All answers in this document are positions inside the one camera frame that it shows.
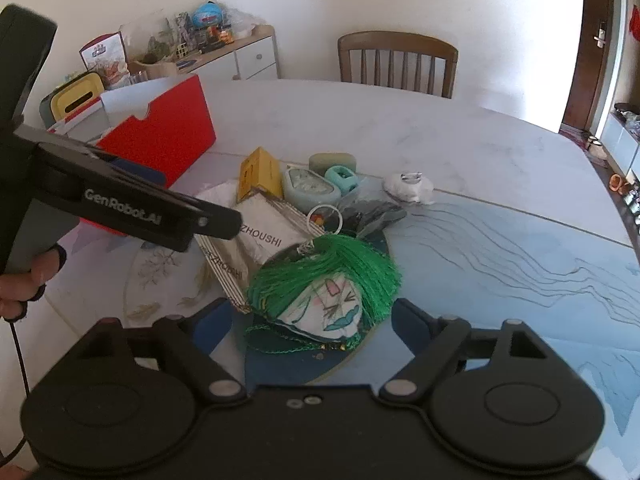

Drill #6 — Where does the yellow small box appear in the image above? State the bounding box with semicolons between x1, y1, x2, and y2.
238;148;283;202

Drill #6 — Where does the silver zhoushi foil packet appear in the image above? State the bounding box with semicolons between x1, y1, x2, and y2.
195;188;324;313

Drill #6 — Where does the green tassel face sachet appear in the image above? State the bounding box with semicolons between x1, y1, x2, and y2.
245;234;401;354

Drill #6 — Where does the pale blue gear tape dispenser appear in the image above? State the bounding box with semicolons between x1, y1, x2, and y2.
282;166;341;214

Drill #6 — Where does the black item clear bag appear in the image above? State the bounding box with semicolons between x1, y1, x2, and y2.
340;200;407;240

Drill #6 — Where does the white tissue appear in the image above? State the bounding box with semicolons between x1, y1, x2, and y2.
383;172;434;205

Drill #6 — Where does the red keychain toy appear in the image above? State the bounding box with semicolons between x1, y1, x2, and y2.
306;204;344;234

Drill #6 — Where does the teal pencil sharpener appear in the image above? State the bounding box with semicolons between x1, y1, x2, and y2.
324;165;360;196

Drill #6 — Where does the person left hand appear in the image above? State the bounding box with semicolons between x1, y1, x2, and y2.
0;244;66;322

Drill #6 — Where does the red cardboard box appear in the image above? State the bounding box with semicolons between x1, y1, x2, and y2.
46;72;218;236

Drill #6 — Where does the yellow tissue box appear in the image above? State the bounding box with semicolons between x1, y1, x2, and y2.
39;72;104;128

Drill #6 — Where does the red white snack bag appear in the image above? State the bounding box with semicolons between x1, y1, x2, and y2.
79;32;130;90

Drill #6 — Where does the white wooden sideboard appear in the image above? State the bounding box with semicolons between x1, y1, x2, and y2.
177;25;280;81

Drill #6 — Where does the blue globe toy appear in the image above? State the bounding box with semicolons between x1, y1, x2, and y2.
191;1;224;29

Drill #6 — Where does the wooden chair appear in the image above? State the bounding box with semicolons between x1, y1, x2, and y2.
337;30;459;99

